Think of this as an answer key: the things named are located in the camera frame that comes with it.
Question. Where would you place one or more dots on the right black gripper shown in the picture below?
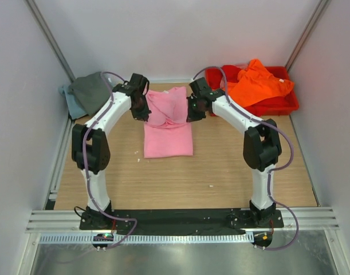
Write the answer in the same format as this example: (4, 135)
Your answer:
(192, 116)

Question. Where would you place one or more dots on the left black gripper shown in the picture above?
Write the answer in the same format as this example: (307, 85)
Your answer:
(142, 115)

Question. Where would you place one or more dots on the pink t-shirt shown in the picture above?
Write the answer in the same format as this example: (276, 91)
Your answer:
(167, 132)

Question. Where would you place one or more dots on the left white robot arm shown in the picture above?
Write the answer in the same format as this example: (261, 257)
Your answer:
(90, 148)

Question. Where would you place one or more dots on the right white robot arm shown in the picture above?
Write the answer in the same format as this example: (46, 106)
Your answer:
(261, 143)

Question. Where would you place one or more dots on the red plastic bin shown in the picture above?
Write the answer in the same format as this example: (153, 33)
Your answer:
(286, 100)

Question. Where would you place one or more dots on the grey folded t-shirt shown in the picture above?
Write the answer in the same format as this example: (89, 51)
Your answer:
(90, 91)

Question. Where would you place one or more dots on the orange t-shirt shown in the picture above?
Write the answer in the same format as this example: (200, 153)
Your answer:
(255, 83)

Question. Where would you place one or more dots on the light blue folded t-shirt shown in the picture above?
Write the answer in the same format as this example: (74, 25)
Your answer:
(76, 111)

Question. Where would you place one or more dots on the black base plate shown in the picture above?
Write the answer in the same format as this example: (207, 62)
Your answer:
(179, 222)

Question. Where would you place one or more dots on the white slotted cable duct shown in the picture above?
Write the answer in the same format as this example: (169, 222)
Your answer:
(106, 239)

